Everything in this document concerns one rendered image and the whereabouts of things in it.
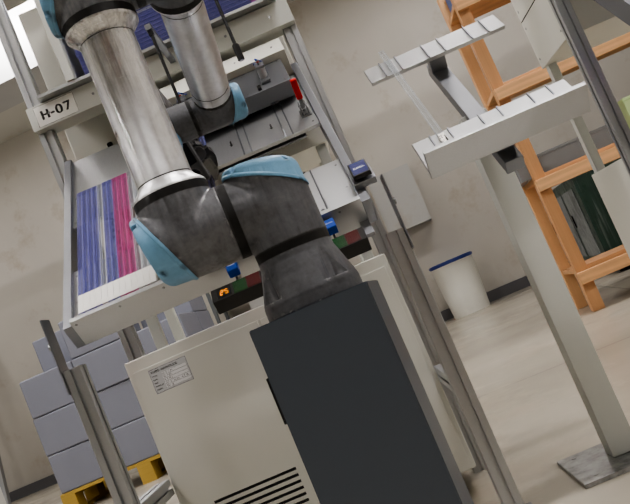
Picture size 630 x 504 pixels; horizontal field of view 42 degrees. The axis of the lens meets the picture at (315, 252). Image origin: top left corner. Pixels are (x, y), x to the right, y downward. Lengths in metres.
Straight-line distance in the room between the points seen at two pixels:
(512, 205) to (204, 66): 0.76
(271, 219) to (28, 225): 9.71
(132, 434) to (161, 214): 4.64
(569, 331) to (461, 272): 7.04
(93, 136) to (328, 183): 0.92
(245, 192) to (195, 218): 0.08
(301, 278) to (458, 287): 7.77
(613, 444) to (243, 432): 0.85
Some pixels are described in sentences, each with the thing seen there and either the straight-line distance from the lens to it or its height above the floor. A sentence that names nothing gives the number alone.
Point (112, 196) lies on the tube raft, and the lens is 2.12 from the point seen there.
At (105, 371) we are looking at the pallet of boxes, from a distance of 5.78.
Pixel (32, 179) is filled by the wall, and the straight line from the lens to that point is 10.86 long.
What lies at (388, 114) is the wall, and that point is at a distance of 9.73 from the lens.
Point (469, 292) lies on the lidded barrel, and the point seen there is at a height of 0.21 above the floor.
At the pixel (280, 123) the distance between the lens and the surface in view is 2.10.
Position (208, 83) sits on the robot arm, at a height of 1.00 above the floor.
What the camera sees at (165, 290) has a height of 0.71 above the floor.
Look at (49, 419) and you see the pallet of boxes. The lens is 5.98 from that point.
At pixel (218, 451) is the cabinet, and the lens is 2.07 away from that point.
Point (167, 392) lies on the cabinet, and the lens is 2.08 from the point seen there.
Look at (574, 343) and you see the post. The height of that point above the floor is 0.27.
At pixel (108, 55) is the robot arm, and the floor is 1.00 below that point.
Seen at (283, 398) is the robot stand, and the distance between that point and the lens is 1.15.
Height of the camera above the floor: 0.52
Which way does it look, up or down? 5 degrees up
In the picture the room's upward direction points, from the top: 23 degrees counter-clockwise
